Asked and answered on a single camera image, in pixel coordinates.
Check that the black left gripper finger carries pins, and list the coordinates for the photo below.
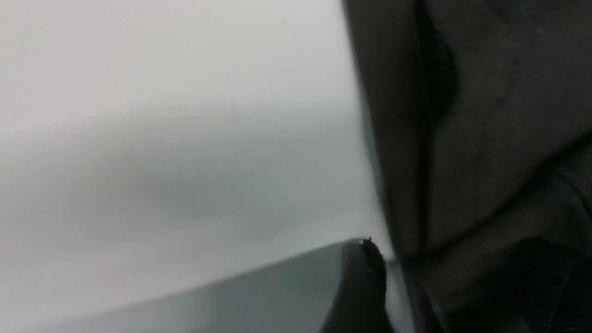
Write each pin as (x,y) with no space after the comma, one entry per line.
(359,303)

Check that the gray long-sleeved shirt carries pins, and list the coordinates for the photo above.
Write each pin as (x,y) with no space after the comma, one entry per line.
(480,118)

